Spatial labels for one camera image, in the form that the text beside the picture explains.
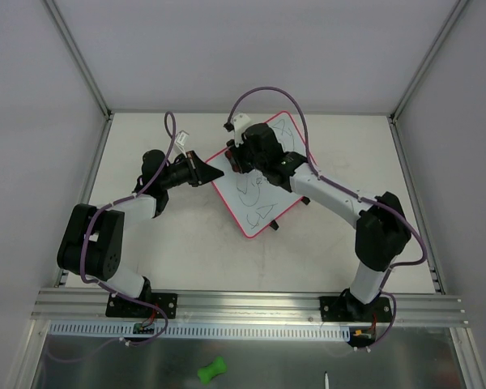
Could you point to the aluminium frame post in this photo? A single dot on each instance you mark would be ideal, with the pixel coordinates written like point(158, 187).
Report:
point(434, 49)
point(69, 41)

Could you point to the left aluminium frame post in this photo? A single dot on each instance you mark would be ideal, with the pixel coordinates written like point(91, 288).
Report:
point(69, 41)

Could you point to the aluminium front rail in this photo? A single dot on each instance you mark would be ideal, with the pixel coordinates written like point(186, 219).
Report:
point(413, 310)

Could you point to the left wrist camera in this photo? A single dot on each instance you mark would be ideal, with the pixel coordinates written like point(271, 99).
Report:
point(180, 142)

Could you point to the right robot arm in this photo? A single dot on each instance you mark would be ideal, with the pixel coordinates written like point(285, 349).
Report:
point(381, 228)

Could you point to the pink framed whiteboard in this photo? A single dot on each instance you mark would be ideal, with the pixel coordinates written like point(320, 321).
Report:
point(252, 201)

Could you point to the white marker pen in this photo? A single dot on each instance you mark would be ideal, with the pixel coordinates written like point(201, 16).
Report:
point(326, 380)

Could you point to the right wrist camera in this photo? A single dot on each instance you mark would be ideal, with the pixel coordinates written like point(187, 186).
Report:
point(238, 125)

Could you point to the right aluminium frame post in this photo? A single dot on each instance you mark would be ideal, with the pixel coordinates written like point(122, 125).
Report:
point(434, 49)

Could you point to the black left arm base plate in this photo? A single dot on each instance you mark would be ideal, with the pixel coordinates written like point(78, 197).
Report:
point(164, 304)

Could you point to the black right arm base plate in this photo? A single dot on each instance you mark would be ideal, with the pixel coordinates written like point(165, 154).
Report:
point(345, 308)

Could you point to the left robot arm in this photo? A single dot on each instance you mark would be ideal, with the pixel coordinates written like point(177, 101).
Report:
point(91, 246)

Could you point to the slotted cable duct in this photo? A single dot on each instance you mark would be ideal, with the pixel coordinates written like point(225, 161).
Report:
point(198, 331)

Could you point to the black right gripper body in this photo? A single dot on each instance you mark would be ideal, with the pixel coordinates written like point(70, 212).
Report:
point(235, 158)

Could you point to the black white board stand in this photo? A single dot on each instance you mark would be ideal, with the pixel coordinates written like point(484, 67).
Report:
point(303, 201)

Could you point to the green eraser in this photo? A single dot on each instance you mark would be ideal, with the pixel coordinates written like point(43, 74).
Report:
point(214, 369)

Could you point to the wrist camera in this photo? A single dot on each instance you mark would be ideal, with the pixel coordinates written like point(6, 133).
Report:
point(238, 125)
point(180, 142)

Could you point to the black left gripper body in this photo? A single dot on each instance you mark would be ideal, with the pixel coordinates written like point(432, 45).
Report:
point(193, 169)

